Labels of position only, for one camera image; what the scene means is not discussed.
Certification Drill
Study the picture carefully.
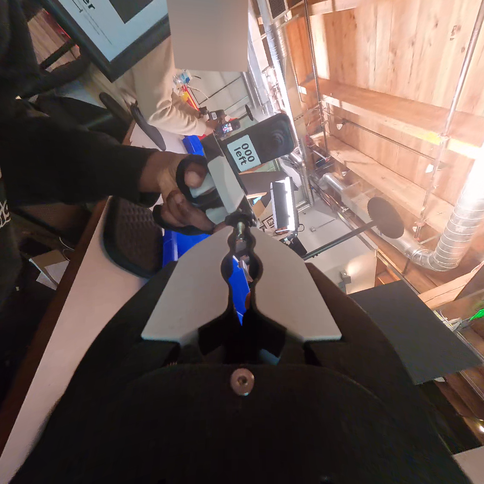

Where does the blue plastic bin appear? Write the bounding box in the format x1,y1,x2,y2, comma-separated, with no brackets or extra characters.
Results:
183,134,208,156
162,227,252,326

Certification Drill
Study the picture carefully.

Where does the black printed sweatshirt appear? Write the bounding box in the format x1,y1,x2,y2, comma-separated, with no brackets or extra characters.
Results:
0,0,42,379

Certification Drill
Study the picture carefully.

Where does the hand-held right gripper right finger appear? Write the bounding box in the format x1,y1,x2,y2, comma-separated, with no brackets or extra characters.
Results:
244,227,343,365

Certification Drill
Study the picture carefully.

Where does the framed tag sign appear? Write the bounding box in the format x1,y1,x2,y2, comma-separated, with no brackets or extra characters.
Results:
40,0,171,82

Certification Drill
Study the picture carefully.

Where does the black flat panel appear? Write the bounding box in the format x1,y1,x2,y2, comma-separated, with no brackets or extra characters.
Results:
348,280,484,384

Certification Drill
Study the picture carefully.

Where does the person's left forearm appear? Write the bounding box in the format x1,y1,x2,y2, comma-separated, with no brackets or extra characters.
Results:
0,96,161,208

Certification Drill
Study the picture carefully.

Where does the black star knob screw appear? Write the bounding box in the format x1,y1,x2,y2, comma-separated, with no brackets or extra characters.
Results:
224,212,258,243

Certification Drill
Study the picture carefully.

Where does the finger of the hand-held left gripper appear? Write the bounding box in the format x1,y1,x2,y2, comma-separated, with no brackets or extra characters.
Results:
207,156,248,217

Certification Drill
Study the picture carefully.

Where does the LED panel light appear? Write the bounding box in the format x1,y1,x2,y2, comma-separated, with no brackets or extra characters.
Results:
269,177,301,232

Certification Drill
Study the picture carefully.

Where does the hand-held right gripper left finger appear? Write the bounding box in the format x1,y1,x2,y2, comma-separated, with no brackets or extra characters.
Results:
141,226,237,346

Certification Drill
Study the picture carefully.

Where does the black mesh pad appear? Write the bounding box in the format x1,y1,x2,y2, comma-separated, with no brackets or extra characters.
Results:
103,197,165,280

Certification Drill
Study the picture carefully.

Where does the person's left hand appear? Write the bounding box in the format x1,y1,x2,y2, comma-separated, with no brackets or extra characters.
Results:
140,150,218,232

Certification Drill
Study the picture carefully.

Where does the black disc on pole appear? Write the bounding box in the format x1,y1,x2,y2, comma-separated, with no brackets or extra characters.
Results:
304,197,406,261

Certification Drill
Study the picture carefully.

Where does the black office chair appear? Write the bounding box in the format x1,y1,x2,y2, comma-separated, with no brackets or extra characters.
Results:
99,92,167,152

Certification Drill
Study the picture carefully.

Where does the silver ribbed flexible duct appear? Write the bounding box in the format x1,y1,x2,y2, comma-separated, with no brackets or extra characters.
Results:
410,151,484,272

